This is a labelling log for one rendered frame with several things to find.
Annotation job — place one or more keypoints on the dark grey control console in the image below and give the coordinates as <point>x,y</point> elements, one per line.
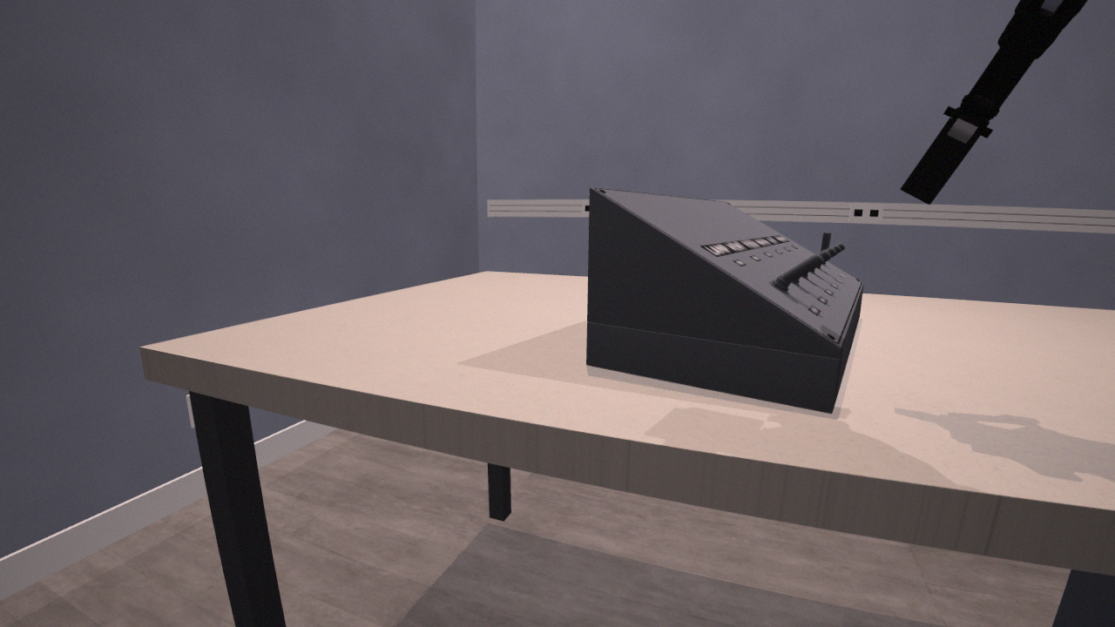
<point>686,290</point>

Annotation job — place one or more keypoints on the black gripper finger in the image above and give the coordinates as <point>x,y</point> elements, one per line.
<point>987,131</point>
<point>1029,35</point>

